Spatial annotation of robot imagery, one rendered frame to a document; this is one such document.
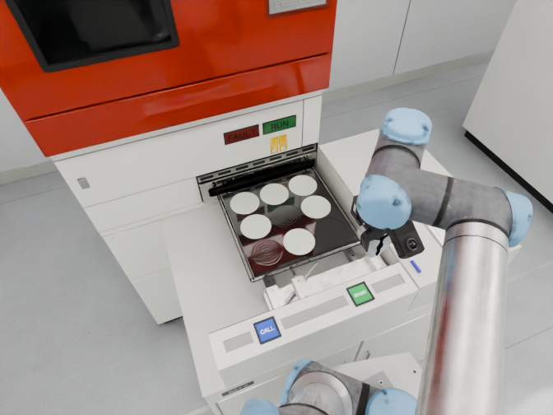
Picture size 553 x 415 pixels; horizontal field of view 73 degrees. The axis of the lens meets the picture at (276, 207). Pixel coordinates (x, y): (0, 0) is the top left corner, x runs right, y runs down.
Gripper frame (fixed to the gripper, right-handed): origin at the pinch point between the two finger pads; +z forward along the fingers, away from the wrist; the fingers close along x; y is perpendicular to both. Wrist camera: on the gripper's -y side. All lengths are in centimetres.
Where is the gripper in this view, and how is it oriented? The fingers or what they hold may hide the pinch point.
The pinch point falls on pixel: (374, 255)
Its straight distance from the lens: 86.7
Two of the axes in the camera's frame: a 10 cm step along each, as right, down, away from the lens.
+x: -9.3, 2.9, -2.2
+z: 0.2, 6.5, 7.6
